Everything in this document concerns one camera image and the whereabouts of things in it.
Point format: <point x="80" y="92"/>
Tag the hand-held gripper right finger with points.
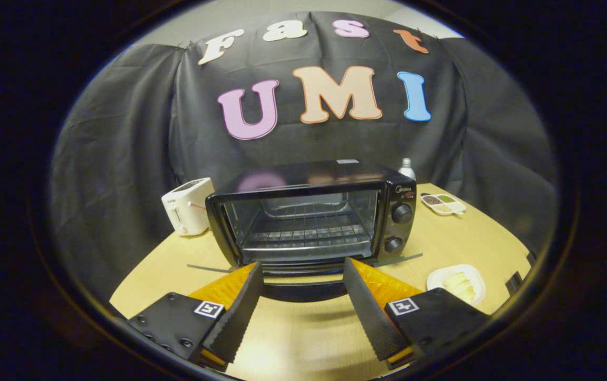
<point x="367" y="312"/>

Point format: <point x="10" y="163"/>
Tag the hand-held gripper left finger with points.
<point x="240" y="317"/>

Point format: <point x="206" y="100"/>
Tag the black toaster oven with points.
<point x="401" y="233"/>

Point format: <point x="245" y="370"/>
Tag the ridged bread roll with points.
<point x="461" y="287"/>

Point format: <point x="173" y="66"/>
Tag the white toaster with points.
<point x="187" y="206"/>

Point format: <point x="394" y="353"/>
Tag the white plate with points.
<point x="437" y="279"/>

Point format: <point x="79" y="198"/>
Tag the white condiment tray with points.
<point x="443" y="205"/>

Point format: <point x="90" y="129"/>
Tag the black table edge clip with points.
<point x="514" y="280"/>
<point x="531" y="258"/>

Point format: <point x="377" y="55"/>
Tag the black backdrop cloth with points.
<point x="123" y="132"/>

